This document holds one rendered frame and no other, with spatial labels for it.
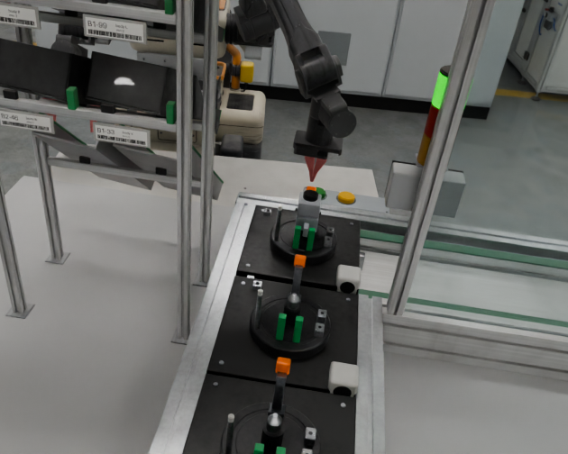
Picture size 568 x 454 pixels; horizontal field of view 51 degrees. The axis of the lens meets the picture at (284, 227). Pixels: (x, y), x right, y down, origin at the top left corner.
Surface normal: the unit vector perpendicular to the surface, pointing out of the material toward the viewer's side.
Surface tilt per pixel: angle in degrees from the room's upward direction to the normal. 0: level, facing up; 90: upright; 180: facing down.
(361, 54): 90
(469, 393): 0
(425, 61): 90
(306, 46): 46
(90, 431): 0
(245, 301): 0
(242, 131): 90
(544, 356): 90
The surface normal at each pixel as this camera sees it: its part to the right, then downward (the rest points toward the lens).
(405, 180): -0.12, 0.56
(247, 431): 0.10, -0.81
